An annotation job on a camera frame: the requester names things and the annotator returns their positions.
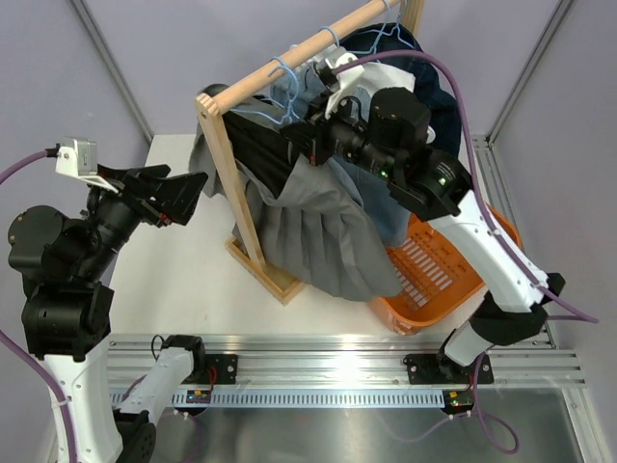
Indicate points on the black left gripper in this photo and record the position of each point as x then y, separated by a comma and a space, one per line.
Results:
174, 198

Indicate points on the blue hanger of denim shirt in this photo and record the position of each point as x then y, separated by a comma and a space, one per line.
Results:
285, 90

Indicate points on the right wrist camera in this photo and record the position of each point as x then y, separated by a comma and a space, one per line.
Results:
340, 84

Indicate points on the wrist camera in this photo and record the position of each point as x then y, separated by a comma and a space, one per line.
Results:
77, 158
340, 84

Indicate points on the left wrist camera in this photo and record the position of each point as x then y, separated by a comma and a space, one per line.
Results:
77, 158

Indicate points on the orange plastic basket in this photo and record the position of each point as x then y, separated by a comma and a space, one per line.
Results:
435, 280

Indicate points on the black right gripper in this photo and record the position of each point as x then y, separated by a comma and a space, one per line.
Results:
310, 136

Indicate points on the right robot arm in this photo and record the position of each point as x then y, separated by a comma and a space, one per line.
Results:
392, 145

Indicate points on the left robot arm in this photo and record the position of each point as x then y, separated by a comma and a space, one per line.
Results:
66, 315

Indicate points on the white garment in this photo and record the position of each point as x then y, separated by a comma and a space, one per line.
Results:
375, 77

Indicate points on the light blue denim skirt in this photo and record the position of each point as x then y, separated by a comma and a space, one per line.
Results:
372, 195

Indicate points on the blue hanger of jeans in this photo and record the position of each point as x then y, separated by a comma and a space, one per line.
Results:
382, 37

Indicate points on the dark navy jeans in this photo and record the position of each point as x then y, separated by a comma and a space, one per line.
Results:
445, 119

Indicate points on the blue hanger of white garment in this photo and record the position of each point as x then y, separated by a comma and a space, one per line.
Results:
335, 42

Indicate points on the blue wire hanger with skirt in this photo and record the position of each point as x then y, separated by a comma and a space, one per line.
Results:
264, 110

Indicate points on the light blue denim shirt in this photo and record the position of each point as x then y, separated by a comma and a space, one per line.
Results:
310, 88

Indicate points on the grey pleated skirt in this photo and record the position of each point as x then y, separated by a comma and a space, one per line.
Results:
306, 222

